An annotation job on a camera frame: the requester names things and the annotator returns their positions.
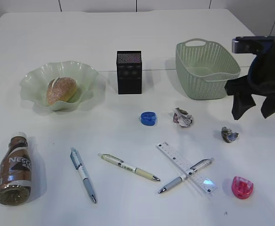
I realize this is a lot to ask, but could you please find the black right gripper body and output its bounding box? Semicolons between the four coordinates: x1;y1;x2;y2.
248;40;275;97

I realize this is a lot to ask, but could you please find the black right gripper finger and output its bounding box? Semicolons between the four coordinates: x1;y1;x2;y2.
261;94;275;119
225;75;256;120

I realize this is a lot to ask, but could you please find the small paper ball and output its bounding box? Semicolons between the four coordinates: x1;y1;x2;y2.
221;127;239;143

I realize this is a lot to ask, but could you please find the large paper ball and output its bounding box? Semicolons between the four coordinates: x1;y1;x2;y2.
173;107;194;128

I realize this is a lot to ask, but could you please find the pink pencil sharpener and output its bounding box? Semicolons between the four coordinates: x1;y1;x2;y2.
231;176;254;199

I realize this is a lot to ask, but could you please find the sugar coated bread roll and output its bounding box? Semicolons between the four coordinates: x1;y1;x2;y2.
47;77;77;105

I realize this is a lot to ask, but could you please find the brown Nescafe coffee bottle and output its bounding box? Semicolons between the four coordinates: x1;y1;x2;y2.
0;132;32;206

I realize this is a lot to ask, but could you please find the green plastic basket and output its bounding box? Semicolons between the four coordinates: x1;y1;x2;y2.
176;39;241;100

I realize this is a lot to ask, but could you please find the grey clear pen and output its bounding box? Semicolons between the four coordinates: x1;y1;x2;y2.
158;158;217;194

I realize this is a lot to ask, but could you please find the blue pencil sharpener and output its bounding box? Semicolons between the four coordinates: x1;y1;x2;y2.
140;112;157;126

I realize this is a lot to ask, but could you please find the black mesh pen holder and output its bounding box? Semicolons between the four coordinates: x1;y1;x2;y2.
116;51;142;95

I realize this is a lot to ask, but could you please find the beige white pen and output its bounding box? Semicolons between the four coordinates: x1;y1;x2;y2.
98;153;160;182

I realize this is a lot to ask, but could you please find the blue white pen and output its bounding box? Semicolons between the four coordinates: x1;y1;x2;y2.
70;147;97;204

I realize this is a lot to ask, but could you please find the green wavy glass plate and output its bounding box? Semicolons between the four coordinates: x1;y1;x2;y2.
20;61;99;111

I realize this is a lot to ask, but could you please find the clear plastic ruler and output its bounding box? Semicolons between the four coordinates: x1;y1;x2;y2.
156;142;208;194

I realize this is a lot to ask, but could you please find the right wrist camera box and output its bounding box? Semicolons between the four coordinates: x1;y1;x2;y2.
232;36;275;55

